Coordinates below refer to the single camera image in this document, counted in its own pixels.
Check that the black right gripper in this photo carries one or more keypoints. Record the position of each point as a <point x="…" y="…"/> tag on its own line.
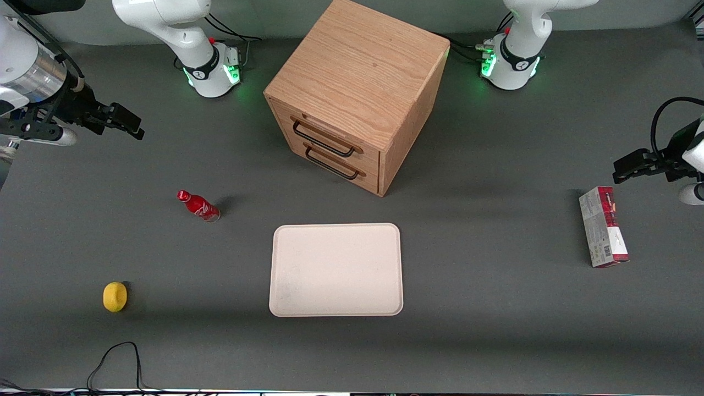
<point x="75" y="107"/>

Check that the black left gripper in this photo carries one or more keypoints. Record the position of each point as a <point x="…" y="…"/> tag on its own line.
<point x="671" y="155"/>

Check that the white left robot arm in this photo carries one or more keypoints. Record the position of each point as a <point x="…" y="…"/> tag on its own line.
<point x="520" y="49"/>

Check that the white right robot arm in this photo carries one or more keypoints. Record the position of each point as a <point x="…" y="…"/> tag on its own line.
<point x="187" y="38"/>

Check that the oak wooden drawer cabinet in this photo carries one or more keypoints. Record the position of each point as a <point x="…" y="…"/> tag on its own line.
<point x="357" y="66"/>

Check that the grey and red carton box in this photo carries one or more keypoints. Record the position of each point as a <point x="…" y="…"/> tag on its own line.
<point x="602" y="228"/>

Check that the red cola bottle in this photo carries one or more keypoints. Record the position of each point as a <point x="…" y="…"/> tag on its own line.
<point x="198" y="206"/>

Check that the yellow lemon toy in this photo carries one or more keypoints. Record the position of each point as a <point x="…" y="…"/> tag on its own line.
<point x="115" y="297"/>

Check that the beige rectangular tray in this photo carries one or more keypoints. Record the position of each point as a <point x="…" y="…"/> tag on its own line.
<point x="335" y="269"/>

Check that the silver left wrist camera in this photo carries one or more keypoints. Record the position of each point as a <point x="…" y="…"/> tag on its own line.
<point x="692" y="193"/>

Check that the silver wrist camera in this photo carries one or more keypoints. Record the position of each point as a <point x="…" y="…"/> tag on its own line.
<point x="49" y="136"/>
<point x="692" y="193"/>

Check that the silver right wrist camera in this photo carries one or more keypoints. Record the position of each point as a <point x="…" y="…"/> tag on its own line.
<point x="49" y="136"/>

